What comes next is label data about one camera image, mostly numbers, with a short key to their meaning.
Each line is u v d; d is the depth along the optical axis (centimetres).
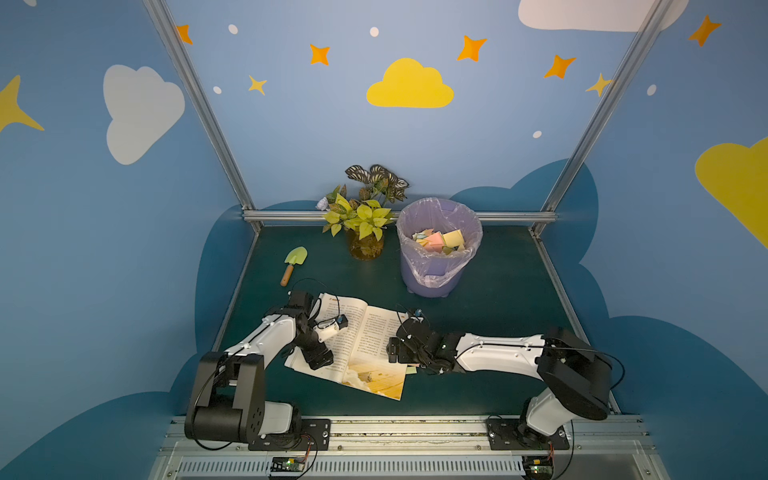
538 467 72
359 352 88
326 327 80
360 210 91
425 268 82
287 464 72
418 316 80
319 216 96
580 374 45
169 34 72
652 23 71
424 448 74
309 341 77
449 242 98
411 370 84
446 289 97
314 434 75
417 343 67
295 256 111
